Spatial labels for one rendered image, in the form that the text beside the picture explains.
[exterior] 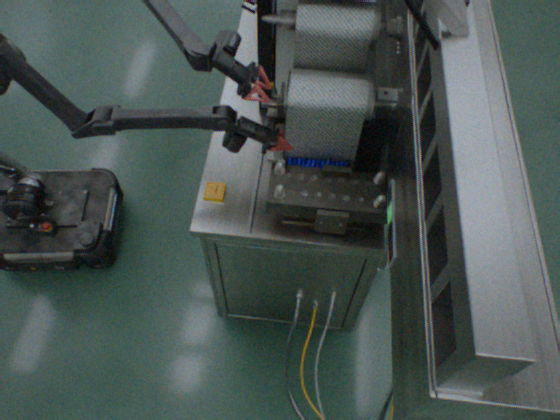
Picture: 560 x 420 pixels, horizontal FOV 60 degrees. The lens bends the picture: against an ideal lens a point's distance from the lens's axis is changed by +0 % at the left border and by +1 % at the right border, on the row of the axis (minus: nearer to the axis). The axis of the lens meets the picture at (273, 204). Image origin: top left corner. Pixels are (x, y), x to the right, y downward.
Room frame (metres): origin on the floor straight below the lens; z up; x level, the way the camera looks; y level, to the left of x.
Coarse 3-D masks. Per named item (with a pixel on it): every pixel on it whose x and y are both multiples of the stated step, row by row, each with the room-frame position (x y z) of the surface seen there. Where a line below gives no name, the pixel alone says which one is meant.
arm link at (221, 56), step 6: (222, 48) 1.16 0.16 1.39; (228, 48) 1.17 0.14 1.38; (216, 54) 1.14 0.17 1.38; (222, 54) 1.13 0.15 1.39; (228, 54) 1.14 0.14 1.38; (216, 60) 1.12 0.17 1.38; (222, 60) 1.12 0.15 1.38; (228, 60) 1.12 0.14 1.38; (234, 60) 1.13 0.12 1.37; (216, 66) 1.11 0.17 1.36; (222, 66) 1.11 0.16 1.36; (228, 66) 1.11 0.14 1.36; (222, 72) 1.11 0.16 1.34
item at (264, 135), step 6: (258, 126) 1.07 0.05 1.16; (264, 126) 1.08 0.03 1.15; (270, 126) 1.10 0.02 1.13; (258, 132) 1.05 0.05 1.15; (264, 132) 1.05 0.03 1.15; (270, 132) 1.06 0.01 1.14; (252, 138) 1.04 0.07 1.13; (258, 138) 1.04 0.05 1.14; (264, 138) 1.04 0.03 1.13; (270, 138) 1.03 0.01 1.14; (264, 144) 1.04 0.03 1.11; (270, 144) 1.01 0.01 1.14; (264, 150) 1.01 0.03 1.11
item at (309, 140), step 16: (288, 128) 1.06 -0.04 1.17; (304, 128) 1.05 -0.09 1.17; (320, 128) 1.05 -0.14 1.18; (336, 128) 1.04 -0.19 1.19; (352, 128) 1.04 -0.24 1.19; (304, 144) 1.05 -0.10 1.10; (320, 144) 1.04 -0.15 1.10; (336, 144) 1.04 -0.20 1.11; (352, 144) 1.03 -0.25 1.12; (336, 160) 1.04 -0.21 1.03; (352, 160) 1.03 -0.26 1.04
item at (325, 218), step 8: (320, 216) 0.83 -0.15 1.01; (328, 216) 0.82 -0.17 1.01; (336, 216) 0.82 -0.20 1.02; (344, 216) 0.82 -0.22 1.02; (320, 224) 0.83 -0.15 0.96; (328, 224) 0.82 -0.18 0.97; (336, 224) 0.82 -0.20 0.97; (344, 224) 0.82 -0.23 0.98; (320, 232) 0.82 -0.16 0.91; (328, 232) 0.82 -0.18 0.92; (336, 232) 0.82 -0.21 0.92
